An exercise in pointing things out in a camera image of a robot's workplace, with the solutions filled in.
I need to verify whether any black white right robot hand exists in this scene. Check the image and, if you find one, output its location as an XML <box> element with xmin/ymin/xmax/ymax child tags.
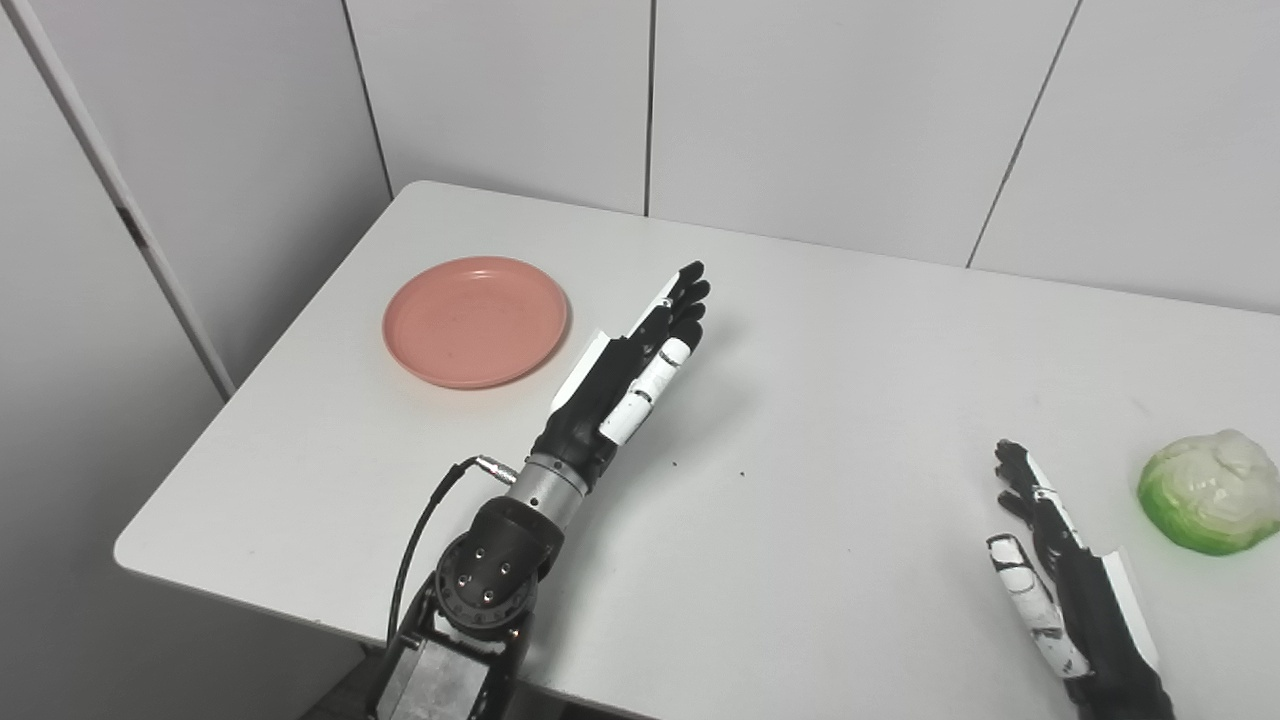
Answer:
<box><xmin>985</xmin><ymin>438</ymin><xmax>1176</xmax><ymax>720</ymax></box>

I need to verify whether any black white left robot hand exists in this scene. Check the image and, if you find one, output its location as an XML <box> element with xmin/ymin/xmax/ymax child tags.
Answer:
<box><xmin>530</xmin><ymin>262</ymin><xmax>713</xmax><ymax>491</ymax></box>

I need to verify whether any pink round plate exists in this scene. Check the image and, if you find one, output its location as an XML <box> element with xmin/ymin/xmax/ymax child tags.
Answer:
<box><xmin>382</xmin><ymin>256</ymin><xmax>570</xmax><ymax>390</ymax></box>

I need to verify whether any green white cabbage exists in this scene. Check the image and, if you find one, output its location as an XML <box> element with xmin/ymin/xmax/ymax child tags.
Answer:
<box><xmin>1137</xmin><ymin>430</ymin><xmax>1280</xmax><ymax>557</ymax></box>

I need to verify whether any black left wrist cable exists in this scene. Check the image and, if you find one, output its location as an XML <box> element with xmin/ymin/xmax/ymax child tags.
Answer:
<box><xmin>385</xmin><ymin>455</ymin><xmax>521</xmax><ymax>651</ymax></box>

